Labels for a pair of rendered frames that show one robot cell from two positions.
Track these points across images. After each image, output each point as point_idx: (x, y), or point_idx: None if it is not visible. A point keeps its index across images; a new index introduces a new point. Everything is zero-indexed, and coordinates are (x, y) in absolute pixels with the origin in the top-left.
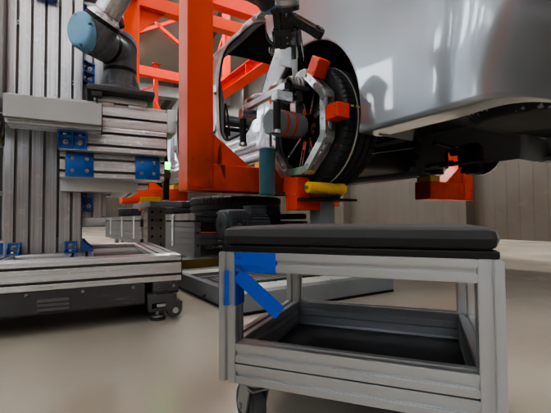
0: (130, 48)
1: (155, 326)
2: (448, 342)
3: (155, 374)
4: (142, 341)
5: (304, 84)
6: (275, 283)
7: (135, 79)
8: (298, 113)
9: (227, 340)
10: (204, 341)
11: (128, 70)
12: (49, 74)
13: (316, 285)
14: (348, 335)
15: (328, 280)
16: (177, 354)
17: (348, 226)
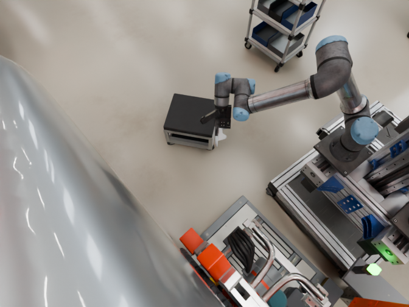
0: (347, 130)
1: (268, 179)
2: (173, 136)
3: (244, 142)
4: (263, 164)
5: (228, 239)
6: (232, 226)
7: (337, 144)
8: (241, 287)
9: None
10: (242, 167)
11: (340, 137)
12: (402, 134)
13: (210, 226)
14: (196, 137)
15: (204, 240)
16: (245, 155)
17: (195, 98)
